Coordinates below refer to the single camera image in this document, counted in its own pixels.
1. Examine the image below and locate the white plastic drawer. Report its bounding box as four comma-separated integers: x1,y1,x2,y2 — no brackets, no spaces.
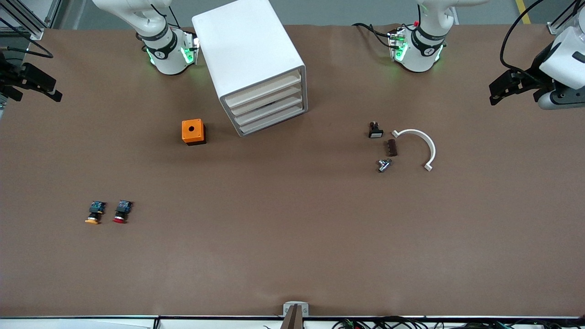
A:
232,91,305,127
228,81,304,117
237,102,307,136
223,71,303,109

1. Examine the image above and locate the white drawer cabinet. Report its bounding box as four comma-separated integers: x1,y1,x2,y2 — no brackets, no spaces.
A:
191,0,308,138

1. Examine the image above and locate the white semicircular clamp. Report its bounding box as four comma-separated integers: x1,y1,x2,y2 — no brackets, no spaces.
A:
392,129,436,172

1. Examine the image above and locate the orange box with hole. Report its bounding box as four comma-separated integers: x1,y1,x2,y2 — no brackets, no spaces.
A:
181,119,207,146

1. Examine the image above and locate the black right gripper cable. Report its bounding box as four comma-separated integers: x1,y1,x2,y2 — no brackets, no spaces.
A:
0,16,54,58

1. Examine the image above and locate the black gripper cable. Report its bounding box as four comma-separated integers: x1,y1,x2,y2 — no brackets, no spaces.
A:
0,16,54,58
500,0,549,74

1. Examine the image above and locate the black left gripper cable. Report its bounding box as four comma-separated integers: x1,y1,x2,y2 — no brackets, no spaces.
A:
500,0,549,74

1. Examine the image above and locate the aluminium frame profile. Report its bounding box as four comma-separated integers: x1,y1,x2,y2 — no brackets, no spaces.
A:
547,0,585,35
0,0,60,41

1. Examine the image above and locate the yellow push button switch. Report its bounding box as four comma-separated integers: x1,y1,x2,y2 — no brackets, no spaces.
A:
85,201,106,225

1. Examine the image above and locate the red push button switch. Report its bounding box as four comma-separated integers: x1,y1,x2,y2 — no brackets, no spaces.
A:
112,200,133,224

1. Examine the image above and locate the black arm base cable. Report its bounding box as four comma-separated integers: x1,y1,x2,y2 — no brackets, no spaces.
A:
352,22,394,48

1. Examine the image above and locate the black cable bundle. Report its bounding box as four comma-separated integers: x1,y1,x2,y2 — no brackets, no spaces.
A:
331,315,585,329

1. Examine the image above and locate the grey metal camera bracket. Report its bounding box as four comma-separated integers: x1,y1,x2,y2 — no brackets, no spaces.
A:
281,302,309,329

